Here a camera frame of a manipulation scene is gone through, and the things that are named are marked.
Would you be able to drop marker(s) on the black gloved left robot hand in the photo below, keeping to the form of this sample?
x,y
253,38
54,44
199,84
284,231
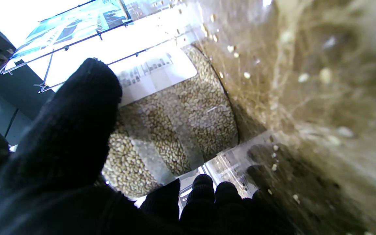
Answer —
x,y
64,153

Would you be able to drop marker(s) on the clear grain jar with label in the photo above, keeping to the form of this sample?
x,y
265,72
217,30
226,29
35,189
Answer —
x,y
175,124

